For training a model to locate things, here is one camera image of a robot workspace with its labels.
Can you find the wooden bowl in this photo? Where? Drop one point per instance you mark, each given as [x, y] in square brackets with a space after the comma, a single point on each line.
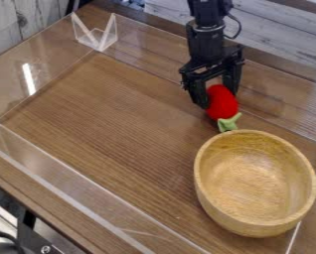
[255, 183]

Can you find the black table leg bracket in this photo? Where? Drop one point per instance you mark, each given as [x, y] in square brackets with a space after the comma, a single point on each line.
[34, 243]

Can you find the clear acrylic front wall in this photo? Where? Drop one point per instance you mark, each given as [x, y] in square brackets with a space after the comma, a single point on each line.
[95, 218]

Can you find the clear acrylic corner bracket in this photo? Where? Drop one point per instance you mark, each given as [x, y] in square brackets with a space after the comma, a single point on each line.
[95, 38]

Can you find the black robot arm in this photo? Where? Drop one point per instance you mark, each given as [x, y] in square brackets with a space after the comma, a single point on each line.
[212, 58]

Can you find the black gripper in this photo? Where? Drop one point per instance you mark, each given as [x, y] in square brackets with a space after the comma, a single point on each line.
[197, 72]

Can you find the red felt strawberry toy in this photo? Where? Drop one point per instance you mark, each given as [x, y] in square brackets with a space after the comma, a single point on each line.
[224, 108]

